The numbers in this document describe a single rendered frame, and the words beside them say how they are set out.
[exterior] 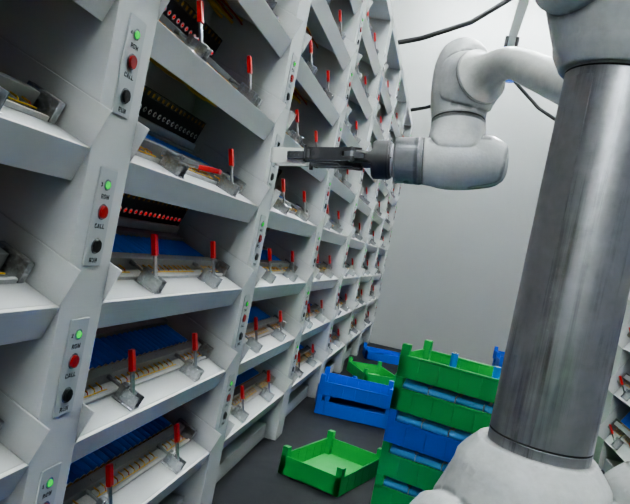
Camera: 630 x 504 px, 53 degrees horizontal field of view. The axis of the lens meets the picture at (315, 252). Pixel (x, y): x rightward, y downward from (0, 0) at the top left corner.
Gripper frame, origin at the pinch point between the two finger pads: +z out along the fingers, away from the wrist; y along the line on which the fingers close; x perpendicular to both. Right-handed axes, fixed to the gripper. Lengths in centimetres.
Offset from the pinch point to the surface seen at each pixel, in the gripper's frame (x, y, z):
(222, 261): -21.6, 13.9, 17.5
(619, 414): -74, 156, -104
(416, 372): -45, 32, -26
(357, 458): -83, 83, -8
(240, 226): -13.5, 15.5, 14.4
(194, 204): -11.8, -17.9, 11.9
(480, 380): -45, 28, -41
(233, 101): 8.2, -10.6, 8.7
